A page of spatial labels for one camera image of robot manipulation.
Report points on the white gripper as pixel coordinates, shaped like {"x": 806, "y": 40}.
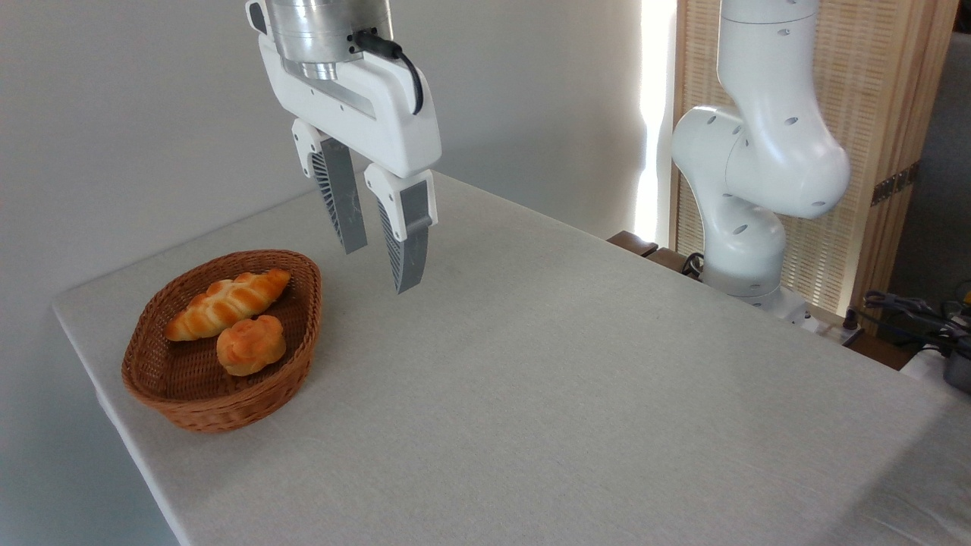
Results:
{"x": 372, "y": 114}

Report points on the round knotted bread bun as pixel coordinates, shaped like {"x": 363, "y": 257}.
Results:
{"x": 250, "y": 345}

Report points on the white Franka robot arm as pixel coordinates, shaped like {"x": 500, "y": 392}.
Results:
{"x": 766, "y": 144}

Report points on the long braided bread loaf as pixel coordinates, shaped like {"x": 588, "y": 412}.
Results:
{"x": 227, "y": 299}

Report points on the brown woven wicker basket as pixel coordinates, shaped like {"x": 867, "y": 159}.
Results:
{"x": 220, "y": 394}

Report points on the dark brown wooden bench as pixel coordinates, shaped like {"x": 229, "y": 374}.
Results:
{"x": 633, "y": 243}

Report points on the light grey tablecloth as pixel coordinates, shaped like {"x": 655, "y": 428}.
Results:
{"x": 576, "y": 394}

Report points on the black plug in power strip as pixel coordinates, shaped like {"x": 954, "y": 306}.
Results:
{"x": 852, "y": 320}

